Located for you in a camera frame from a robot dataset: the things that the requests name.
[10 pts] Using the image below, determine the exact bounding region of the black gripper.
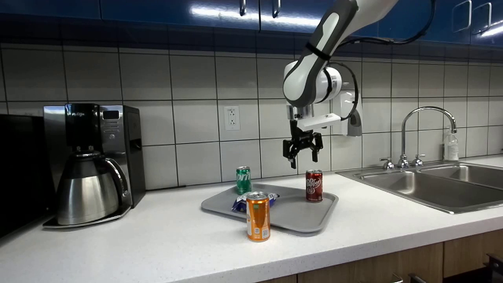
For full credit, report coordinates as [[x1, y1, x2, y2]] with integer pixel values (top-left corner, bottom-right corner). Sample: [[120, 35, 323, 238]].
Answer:
[[284, 122, 324, 170]]

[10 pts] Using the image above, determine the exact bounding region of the red soda can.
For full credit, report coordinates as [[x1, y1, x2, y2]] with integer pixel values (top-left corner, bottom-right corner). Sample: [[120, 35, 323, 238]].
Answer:
[[306, 169, 326, 205]]

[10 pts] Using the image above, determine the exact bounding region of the orange soda can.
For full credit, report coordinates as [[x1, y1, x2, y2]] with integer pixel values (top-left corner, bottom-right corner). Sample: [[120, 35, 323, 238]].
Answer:
[[246, 191, 273, 243]]

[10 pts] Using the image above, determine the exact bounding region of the grey plastic tray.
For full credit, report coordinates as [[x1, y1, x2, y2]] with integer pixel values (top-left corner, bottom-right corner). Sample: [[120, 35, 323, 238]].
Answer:
[[200, 183, 340, 236]]

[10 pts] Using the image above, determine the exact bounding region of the green soda can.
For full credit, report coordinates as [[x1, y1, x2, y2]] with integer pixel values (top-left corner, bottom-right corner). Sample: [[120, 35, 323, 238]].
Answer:
[[235, 166, 254, 197]]

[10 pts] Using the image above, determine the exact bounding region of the blue soda can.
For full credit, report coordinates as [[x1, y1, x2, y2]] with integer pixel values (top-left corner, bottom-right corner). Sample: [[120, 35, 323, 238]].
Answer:
[[232, 191, 282, 214]]

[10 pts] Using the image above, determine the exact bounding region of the chrome gooseneck faucet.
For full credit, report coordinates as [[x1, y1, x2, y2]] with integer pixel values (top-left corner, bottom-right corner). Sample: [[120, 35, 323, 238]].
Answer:
[[400, 104, 460, 170]]

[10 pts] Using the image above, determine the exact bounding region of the wooden base cabinet front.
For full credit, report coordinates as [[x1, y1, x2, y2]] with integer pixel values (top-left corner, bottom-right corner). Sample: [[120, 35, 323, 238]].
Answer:
[[442, 229, 503, 280], [262, 243, 446, 283]]

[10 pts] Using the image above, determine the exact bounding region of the stainless steel double sink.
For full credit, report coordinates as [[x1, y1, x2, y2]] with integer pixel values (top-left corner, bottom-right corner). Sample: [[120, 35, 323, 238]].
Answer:
[[340, 163, 503, 216]]

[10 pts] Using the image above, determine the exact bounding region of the clear soap bottle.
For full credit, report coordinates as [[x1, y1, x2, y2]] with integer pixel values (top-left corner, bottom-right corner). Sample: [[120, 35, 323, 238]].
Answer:
[[442, 131, 461, 164]]

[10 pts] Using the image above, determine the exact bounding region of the black steel coffee maker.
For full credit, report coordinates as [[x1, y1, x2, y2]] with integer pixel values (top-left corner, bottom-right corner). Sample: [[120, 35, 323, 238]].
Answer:
[[43, 103, 147, 232]]

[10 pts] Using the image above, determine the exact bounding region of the stainless steel carafe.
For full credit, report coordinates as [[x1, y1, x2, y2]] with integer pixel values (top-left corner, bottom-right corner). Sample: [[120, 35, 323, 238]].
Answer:
[[56, 152, 133, 229]]

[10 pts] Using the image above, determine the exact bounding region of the black microwave oven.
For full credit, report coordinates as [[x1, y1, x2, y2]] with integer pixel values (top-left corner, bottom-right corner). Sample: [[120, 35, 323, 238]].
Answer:
[[0, 114, 57, 241]]

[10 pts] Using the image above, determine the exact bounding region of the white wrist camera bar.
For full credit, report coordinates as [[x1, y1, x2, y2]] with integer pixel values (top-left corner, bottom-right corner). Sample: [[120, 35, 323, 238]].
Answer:
[[296, 112, 343, 133]]

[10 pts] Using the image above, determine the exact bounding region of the white wall soap dispenser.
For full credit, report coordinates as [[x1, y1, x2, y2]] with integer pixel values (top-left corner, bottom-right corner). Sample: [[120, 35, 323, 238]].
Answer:
[[331, 92, 365, 139]]

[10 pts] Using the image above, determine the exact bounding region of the white wall outlet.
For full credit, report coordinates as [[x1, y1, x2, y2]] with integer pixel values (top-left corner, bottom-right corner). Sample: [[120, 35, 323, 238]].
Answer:
[[224, 106, 241, 133]]

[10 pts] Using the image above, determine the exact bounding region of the blue wall cabinet door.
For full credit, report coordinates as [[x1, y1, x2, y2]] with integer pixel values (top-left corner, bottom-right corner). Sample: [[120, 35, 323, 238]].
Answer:
[[380, 0, 477, 49], [472, 0, 503, 51], [0, 0, 101, 21], [260, 0, 384, 41], [100, 0, 263, 34]]

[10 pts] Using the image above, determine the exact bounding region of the metal drawer handle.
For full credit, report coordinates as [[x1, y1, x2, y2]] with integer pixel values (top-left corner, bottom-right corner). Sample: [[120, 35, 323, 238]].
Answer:
[[391, 273, 428, 283]]

